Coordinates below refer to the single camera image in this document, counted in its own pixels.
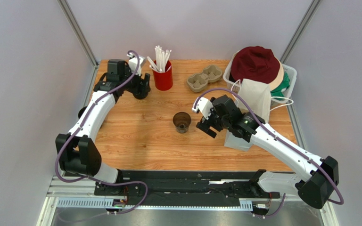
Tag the green cloth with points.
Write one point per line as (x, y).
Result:
(278, 91)

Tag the stack of black lids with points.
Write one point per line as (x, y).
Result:
(140, 95)

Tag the brown translucent coffee cup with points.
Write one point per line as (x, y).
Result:
(182, 121)

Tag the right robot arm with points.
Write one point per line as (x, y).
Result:
(314, 178)

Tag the red straw cup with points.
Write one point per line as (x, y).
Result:
(164, 81)

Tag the wrapped white straws bundle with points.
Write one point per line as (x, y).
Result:
(162, 58)

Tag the stacked pulp cup carriers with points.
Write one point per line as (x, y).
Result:
(199, 81)

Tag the white paper bag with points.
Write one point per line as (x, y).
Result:
(258, 97)

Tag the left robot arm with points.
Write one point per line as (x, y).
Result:
(77, 152)

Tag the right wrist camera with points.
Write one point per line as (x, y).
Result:
(204, 106)

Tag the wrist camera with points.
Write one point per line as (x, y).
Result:
(133, 62)
(204, 106)

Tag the black coffee cup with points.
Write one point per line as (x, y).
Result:
(81, 111)

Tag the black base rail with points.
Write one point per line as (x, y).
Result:
(206, 189)

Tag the maroon bucket hat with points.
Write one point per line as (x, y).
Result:
(255, 63)

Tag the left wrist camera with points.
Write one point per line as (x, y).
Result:
(133, 62)

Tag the beige hat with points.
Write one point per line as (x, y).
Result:
(279, 78)

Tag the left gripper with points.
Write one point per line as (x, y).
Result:
(146, 82)

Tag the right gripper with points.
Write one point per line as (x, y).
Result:
(210, 122)

